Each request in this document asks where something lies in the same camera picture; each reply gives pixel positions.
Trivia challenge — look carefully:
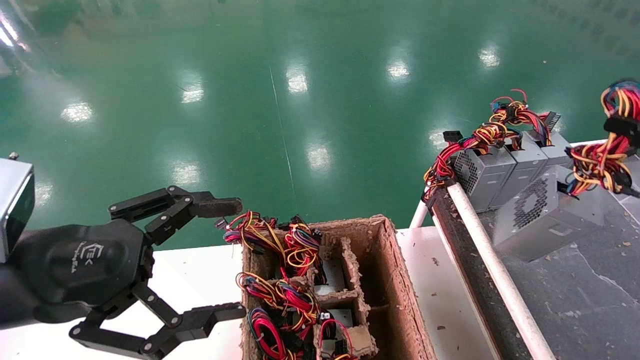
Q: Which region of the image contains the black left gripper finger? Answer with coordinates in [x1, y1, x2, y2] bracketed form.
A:
[108, 186, 244, 247]
[69, 281, 247, 360]

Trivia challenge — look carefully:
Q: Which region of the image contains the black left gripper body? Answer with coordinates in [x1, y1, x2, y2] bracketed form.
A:
[10, 220, 153, 322]

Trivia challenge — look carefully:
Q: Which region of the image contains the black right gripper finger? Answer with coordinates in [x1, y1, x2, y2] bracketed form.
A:
[605, 116, 640, 147]

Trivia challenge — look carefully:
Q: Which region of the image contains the grey power supply with cables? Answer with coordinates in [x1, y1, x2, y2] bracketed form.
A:
[216, 210, 283, 257]
[423, 122, 517, 213]
[246, 308, 303, 360]
[317, 312, 357, 360]
[492, 79, 640, 263]
[236, 272, 283, 311]
[475, 122, 549, 210]
[280, 215, 347, 296]
[490, 89, 575, 173]
[275, 280, 357, 333]

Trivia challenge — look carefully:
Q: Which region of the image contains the dark grey conveyor belt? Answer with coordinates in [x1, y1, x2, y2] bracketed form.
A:
[475, 150, 640, 360]

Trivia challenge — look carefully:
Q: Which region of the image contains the brown pulp cardboard tray box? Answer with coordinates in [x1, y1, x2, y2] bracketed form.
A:
[240, 215, 438, 360]

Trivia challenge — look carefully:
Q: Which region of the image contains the black conveyor side strip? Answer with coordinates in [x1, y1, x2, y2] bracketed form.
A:
[427, 187, 533, 360]

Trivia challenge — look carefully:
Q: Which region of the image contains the white conveyor leg tube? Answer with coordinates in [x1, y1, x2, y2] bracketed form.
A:
[410, 200, 431, 229]

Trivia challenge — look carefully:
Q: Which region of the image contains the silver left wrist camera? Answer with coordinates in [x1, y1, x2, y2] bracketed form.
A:
[0, 152, 36, 263]

